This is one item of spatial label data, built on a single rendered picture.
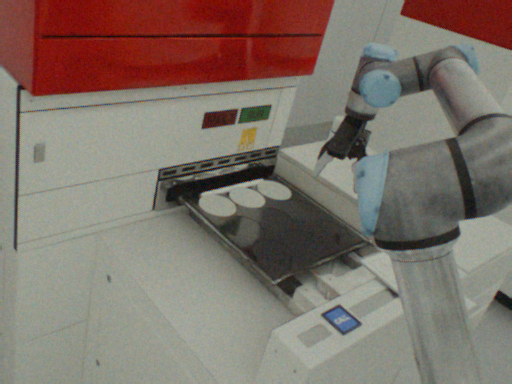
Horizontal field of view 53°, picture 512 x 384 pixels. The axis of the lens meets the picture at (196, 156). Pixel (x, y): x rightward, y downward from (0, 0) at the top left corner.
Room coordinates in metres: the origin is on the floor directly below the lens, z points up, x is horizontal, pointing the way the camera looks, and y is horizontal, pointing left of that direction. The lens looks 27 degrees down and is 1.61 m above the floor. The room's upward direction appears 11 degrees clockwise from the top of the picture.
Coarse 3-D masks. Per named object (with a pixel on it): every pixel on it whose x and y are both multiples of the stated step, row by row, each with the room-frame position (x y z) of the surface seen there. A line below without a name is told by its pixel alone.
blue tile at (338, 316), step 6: (330, 312) 0.75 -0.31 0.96; (336, 312) 0.75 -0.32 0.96; (342, 312) 0.75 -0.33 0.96; (330, 318) 0.73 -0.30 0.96; (336, 318) 0.73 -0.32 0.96; (342, 318) 0.74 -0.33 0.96; (348, 318) 0.74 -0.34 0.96; (336, 324) 0.72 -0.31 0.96; (342, 324) 0.72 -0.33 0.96; (348, 324) 0.72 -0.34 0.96; (354, 324) 0.73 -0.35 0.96; (342, 330) 0.71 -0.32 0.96
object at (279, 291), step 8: (192, 216) 1.18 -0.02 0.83; (200, 224) 1.15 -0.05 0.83; (208, 232) 1.12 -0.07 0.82; (216, 240) 1.10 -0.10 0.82; (224, 248) 1.07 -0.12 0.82; (256, 272) 0.98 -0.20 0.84; (264, 280) 0.96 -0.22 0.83; (272, 288) 0.94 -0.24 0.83; (280, 288) 0.93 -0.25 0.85; (280, 296) 0.92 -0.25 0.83; (288, 296) 0.90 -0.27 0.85; (288, 304) 0.90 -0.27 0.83
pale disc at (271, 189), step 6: (258, 186) 1.29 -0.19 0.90; (264, 186) 1.30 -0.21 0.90; (270, 186) 1.31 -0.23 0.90; (276, 186) 1.31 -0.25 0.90; (282, 186) 1.32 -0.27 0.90; (264, 192) 1.26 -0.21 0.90; (270, 192) 1.27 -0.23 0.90; (276, 192) 1.28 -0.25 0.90; (282, 192) 1.29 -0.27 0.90; (288, 192) 1.29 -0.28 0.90; (276, 198) 1.25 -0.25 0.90; (282, 198) 1.25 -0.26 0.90; (288, 198) 1.26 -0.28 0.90
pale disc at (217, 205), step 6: (204, 198) 1.17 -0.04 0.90; (210, 198) 1.17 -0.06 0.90; (216, 198) 1.18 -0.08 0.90; (222, 198) 1.19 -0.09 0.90; (204, 204) 1.14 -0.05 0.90; (210, 204) 1.14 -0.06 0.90; (216, 204) 1.15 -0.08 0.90; (222, 204) 1.15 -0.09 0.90; (228, 204) 1.16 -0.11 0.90; (234, 204) 1.17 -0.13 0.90; (210, 210) 1.11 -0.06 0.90; (216, 210) 1.12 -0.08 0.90; (222, 210) 1.13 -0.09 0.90; (228, 210) 1.13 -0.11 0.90; (234, 210) 1.14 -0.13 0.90
